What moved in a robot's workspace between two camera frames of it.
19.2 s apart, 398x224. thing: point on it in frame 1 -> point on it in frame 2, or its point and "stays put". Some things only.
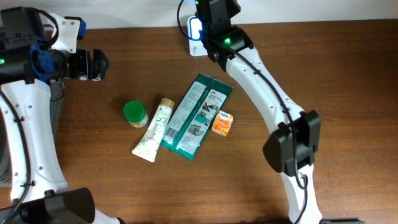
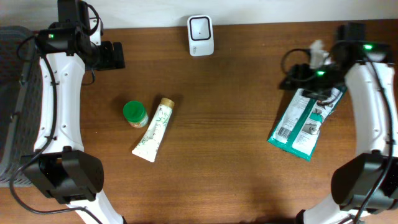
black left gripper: [92, 64] -> [117, 55]
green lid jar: [135, 113] stays put
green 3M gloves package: [194, 117] -> [297, 127]
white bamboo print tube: [147, 145] stays put
